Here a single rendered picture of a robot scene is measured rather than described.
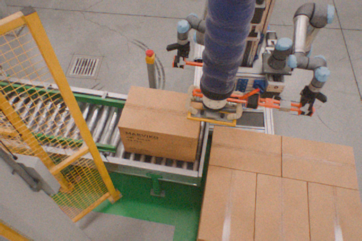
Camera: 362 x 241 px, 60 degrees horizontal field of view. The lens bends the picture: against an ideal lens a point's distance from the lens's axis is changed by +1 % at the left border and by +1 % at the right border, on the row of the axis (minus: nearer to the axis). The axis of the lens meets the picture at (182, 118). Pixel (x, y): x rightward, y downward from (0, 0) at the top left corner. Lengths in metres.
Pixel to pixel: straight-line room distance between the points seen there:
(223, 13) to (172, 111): 1.07
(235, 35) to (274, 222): 1.48
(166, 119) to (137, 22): 2.50
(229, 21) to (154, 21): 3.14
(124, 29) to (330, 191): 3.24
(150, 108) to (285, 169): 1.22
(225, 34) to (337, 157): 1.72
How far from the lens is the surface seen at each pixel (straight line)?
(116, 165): 2.67
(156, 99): 2.48
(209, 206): 2.50
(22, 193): 1.46
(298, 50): 2.06
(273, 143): 2.84
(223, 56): 1.72
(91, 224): 3.12
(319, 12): 2.26
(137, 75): 3.93
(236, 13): 1.55
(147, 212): 3.06
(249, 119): 3.34
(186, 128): 2.32
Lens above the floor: 2.91
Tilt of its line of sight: 56 degrees down
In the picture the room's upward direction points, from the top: 2 degrees clockwise
